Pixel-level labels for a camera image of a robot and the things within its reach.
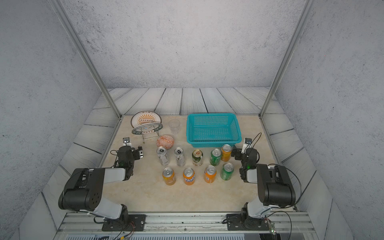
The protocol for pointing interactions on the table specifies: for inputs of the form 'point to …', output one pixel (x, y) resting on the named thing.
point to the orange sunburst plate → (145, 117)
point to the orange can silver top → (210, 173)
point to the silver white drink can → (163, 158)
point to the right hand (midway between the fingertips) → (242, 145)
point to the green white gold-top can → (197, 157)
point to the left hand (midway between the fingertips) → (133, 147)
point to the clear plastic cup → (174, 125)
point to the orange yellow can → (168, 176)
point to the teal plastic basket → (212, 130)
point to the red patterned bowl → (165, 140)
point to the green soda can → (215, 157)
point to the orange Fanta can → (189, 176)
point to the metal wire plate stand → (143, 139)
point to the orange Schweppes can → (226, 152)
